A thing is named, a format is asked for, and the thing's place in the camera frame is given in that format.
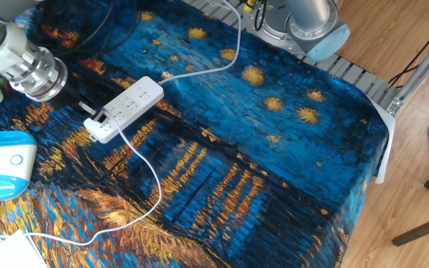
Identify starry night painting tablecloth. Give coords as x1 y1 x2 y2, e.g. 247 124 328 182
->
0 0 390 268

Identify white table corner bracket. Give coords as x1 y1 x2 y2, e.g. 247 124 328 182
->
369 99 398 185

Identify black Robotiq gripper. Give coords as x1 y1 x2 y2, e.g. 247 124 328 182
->
45 79 108 125

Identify silver robot mounting plate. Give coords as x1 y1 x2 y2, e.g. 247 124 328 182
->
242 0 312 57

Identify aluminium frame beam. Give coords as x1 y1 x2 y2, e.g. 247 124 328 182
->
385 25 429 118

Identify thin white lamp power cord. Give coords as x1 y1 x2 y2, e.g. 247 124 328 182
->
0 109 163 247

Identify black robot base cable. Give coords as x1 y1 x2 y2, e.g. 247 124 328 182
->
253 0 270 32

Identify silver wrist flange adapter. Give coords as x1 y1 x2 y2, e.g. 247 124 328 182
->
8 45 69 103

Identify white power strip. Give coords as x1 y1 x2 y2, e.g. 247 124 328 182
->
83 76 165 145

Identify white paper sheets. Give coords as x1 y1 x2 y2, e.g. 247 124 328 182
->
0 219 48 268

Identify thick white power strip cable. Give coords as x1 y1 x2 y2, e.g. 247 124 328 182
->
157 0 243 86

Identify thin black floor wires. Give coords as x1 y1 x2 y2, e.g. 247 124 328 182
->
387 12 429 89

